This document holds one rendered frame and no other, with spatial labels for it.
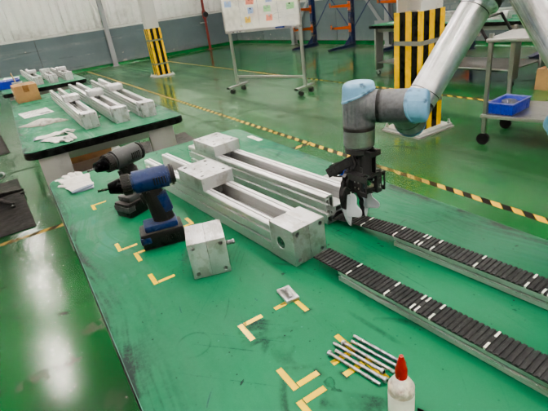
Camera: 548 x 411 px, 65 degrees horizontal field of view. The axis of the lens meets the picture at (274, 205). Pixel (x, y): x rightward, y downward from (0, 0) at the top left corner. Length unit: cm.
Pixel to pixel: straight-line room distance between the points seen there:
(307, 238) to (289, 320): 22
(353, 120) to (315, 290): 39
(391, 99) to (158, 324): 69
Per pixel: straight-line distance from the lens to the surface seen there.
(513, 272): 98
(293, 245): 99
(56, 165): 277
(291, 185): 125
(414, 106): 99
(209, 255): 102
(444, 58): 114
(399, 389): 67
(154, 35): 1124
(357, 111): 101
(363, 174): 106
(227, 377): 80
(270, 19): 689
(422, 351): 82
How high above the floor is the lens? 135
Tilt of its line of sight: 26 degrees down
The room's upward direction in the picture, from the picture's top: 8 degrees counter-clockwise
